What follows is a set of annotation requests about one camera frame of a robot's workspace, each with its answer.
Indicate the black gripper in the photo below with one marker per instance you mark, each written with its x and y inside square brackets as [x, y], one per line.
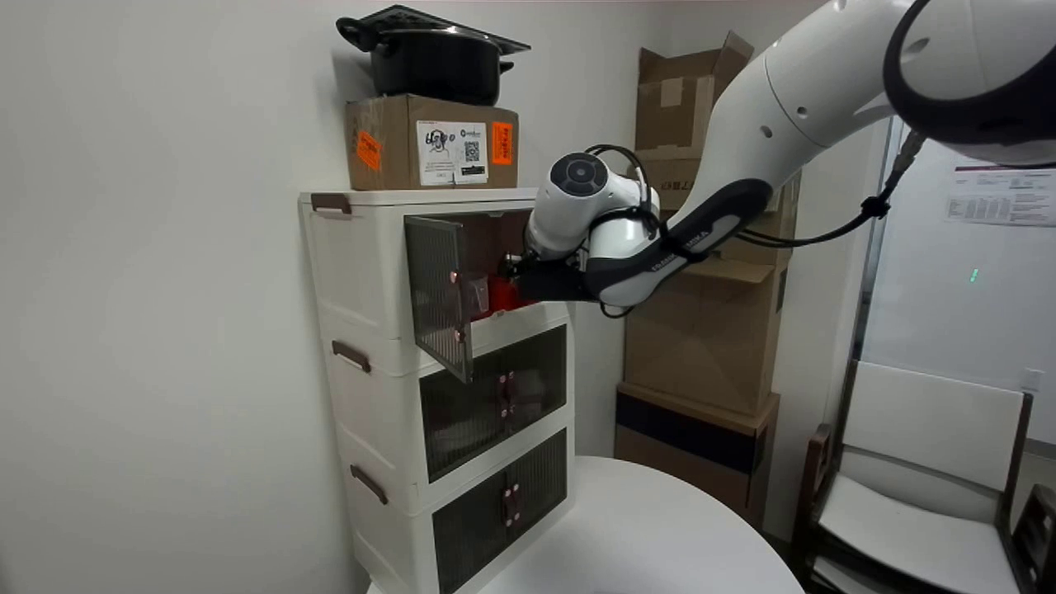
[547, 277]

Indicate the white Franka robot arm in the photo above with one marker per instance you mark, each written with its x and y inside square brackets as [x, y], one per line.
[966, 74]

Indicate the open smoked cabinet door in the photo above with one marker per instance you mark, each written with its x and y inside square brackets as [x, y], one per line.
[439, 292]

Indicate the white stacked cabinet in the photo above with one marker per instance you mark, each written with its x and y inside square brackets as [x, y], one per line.
[451, 483]

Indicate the red toy pepper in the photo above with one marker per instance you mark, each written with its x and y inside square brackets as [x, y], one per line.
[502, 294]

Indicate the tall stacked cardboard boxes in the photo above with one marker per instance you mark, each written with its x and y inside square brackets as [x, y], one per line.
[698, 359]

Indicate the small brown cardboard box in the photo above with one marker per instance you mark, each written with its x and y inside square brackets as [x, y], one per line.
[430, 142]

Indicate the black cooking pot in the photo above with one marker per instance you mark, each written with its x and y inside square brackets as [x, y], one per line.
[423, 55]

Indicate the white chair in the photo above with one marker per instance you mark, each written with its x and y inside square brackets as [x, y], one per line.
[911, 492]

